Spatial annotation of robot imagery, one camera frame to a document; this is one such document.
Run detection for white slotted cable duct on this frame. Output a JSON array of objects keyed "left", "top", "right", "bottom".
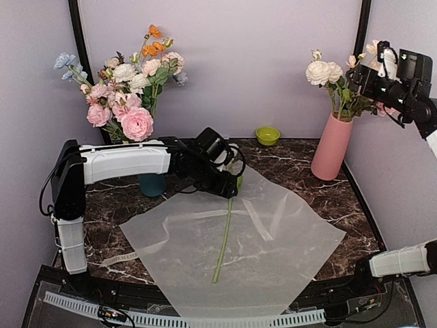
[{"left": 43, "top": 291, "right": 326, "bottom": 327}]

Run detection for teal cylindrical vase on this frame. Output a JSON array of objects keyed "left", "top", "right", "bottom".
[{"left": 137, "top": 174, "right": 167, "bottom": 197}]

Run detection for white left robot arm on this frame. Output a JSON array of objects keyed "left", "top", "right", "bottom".
[{"left": 38, "top": 128, "right": 246, "bottom": 298}]

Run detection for black left frame post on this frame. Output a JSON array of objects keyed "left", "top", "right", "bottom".
[{"left": 68, "top": 0, "right": 113, "bottom": 144}]

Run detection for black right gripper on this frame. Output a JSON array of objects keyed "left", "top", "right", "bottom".
[{"left": 346, "top": 63, "right": 414, "bottom": 113}]

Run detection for pink tall vase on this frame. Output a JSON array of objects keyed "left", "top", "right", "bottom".
[{"left": 311, "top": 114, "right": 353, "bottom": 181}]

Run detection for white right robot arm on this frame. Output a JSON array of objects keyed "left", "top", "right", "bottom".
[{"left": 347, "top": 40, "right": 436, "bottom": 297}]

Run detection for black front table rail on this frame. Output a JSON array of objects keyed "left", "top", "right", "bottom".
[{"left": 85, "top": 275, "right": 369, "bottom": 310}]

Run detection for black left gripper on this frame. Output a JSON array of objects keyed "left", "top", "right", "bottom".
[{"left": 189, "top": 158, "right": 237, "bottom": 197}]

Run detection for white rose stem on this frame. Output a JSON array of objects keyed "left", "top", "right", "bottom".
[{"left": 305, "top": 49, "right": 345, "bottom": 120}]

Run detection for lime green bowl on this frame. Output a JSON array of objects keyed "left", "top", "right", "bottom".
[{"left": 255, "top": 126, "right": 281, "bottom": 146}]

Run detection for large mixed flower arrangement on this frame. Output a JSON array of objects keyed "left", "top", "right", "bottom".
[{"left": 53, "top": 25, "right": 188, "bottom": 144}]

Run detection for white translucent wrapping paper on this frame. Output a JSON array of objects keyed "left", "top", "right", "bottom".
[{"left": 121, "top": 168, "right": 345, "bottom": 312}]

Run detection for cream printed ribbon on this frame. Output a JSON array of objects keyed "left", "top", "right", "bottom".
[{"left": 100, "top": 199, "right": 274, "bottom": 267}]

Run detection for pink rose stem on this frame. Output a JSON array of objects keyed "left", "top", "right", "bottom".
[{"left": 343, "top": 92, "right": 397, "bottom": 121}]

